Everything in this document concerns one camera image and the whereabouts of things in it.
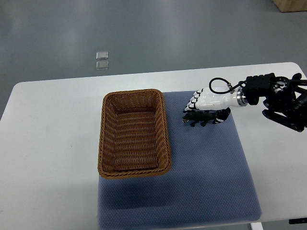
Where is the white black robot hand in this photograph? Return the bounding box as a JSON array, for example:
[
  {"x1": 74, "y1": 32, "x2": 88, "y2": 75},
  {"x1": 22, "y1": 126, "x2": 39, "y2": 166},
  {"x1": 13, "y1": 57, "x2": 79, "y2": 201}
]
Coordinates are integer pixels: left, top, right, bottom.
[{"x1": 183, "y1": 88, "x2": 248, "y2": 124}]

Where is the dark toy crocodile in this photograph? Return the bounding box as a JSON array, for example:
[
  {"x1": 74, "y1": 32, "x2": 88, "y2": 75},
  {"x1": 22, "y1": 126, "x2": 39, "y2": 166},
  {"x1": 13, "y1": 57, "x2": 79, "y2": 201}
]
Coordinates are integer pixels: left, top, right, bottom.
[{"x1": 182, "y1": 111, "x2": 216, "y2": 127}]

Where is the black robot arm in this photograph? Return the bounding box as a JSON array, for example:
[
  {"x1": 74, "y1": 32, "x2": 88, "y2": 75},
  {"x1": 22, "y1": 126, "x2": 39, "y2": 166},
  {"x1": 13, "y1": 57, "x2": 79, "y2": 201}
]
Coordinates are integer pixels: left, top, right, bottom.
[{"x1": 242, "y1": 73, "x2": 307, "y2": 132}]

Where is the brown wicker basket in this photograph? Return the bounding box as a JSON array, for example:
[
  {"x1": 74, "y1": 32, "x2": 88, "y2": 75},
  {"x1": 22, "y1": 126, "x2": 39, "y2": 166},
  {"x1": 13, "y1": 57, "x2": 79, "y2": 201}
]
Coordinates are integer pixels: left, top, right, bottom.
[{"x1": 97, "y1": 89, "x2": 172, "y2": 179}]

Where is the blue textured mat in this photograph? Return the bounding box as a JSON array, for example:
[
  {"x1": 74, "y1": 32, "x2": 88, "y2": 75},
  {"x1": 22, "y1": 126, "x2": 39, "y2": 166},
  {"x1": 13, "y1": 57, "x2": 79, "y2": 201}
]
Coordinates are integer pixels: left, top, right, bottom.
[{"x1": 98, "y1": 92, "x2": 261, "y2": 230}]

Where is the wooden box corner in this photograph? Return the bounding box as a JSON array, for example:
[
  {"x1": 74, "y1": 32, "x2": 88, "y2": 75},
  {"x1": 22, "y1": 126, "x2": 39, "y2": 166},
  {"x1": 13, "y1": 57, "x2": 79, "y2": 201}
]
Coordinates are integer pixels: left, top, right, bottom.
[{"x1": 273, "y1": 0, "x2": 307, "y2": 12}]

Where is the upper floor socket plate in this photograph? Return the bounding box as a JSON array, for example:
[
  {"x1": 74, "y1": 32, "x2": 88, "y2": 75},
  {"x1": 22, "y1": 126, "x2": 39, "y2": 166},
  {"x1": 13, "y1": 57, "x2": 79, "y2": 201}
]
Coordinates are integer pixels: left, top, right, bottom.
[{"x1": 96, "y1": 51, "x2": 108, "y2": 60}]

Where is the white table leg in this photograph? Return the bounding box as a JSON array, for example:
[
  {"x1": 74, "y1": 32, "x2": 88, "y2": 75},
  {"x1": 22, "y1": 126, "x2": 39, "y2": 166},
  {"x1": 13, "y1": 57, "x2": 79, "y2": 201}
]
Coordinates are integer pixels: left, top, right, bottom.
[{"x1": 250, "y1": 222, "x2": 264, "y2": 230}]

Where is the black table control panel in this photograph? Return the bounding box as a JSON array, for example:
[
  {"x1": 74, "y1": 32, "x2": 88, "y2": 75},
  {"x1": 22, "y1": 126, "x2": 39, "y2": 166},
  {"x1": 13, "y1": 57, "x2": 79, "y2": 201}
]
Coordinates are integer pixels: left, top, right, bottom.
[{"x1": 288, "y1": 218, "x2": 307, "y2": 225}]

